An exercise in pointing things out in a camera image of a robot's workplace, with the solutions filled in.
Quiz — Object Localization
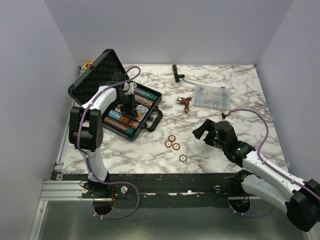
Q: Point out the orange poker chip right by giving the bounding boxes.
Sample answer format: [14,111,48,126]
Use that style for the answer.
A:
[172,143,181,151]

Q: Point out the purple cable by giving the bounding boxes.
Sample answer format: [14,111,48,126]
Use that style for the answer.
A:
[221,108,320,218]
[76,66,141,221]

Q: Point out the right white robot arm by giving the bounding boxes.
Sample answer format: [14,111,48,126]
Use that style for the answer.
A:
[192,119,320,232]

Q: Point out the black poker chip case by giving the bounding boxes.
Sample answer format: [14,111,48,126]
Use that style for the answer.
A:
[68,49,163,141]

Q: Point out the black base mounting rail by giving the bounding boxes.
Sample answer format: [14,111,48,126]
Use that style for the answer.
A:
[50,173,256,213]

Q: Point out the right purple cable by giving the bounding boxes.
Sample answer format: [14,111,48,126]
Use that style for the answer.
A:
[221,108,320,218]

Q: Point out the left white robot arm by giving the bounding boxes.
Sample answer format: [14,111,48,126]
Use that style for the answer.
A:
[68,72,138,198]

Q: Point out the clear plastic organizer box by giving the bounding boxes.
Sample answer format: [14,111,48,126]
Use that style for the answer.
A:
[194,84,231,110]

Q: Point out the blue card deck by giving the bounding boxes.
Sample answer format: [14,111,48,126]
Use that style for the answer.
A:
[135,104,149,122]

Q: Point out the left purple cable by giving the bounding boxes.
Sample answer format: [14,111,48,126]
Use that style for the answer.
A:
[76,66,141,221]

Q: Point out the grey purple poker chip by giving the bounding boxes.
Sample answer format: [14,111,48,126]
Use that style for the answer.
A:
[179,154,188,163]

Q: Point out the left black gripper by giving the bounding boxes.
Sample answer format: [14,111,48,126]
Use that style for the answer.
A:
[114,92,138,118]

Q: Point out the aluminium extrusion rail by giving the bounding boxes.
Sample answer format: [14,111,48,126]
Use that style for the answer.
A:
[39,180,82,201]

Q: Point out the brown copper tool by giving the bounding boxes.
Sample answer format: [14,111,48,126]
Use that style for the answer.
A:
[177,97,192,113]

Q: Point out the orange poker chip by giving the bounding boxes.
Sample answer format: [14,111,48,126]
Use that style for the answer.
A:
[164,140,173,148]
[172,143,181,151]
[168,135,176,142]

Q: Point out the orange poker chip left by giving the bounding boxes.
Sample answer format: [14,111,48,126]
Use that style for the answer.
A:
[164,140,173,148]

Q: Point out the red card deck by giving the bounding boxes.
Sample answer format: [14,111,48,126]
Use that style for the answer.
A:
[115,104,122,113]

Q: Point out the orange poker chip upper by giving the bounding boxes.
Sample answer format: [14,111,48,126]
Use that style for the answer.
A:
[168,135,176,142]

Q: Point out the black T-handle wrench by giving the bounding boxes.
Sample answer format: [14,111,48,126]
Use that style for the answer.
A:
[172,64,197,86]

